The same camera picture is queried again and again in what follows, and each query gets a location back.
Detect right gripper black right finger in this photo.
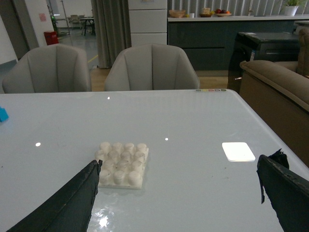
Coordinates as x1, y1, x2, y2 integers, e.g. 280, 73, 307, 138
257, 149, 309, 232

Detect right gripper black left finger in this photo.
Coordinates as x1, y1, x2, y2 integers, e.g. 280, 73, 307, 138
8, 160, 102, 232

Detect blue toy block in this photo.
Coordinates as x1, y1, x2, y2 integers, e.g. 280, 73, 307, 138
0, 107, 9, 122

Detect brown sofa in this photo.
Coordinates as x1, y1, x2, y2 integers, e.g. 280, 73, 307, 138
239, 28, 309, 165

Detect colour dot sticker strip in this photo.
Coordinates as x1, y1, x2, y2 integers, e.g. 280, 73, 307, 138
196, 88, 227, 92

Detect left grey armchair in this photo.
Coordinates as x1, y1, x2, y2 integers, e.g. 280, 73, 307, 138
2, 43, 91, 94

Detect grey armchair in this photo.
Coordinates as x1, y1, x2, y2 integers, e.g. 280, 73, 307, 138
104, 43, 200, 91
2, 43, 91, 94

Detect right grey armchair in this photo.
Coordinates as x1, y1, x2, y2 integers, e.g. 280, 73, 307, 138
104, 43, 200, 91

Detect dark kitchen counter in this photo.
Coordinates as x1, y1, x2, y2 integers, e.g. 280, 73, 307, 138
168, 14, 309, 71

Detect white plant pot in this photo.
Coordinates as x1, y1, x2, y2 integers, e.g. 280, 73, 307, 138
284, 6, 299, 16

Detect fruit plate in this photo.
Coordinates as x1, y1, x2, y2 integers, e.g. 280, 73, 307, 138
215, 9, 232, 17

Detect grey curtain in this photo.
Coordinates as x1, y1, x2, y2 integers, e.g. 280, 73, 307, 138
91, 0, 131, 68

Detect white drawer cabinet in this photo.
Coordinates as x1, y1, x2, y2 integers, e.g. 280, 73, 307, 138
128, 0, 168, 46

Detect wooden bowl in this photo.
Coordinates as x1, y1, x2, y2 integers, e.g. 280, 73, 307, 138
169, 9, 186, 18

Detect white studded base plate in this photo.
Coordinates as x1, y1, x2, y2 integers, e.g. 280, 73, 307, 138
95, 142, 149, 189

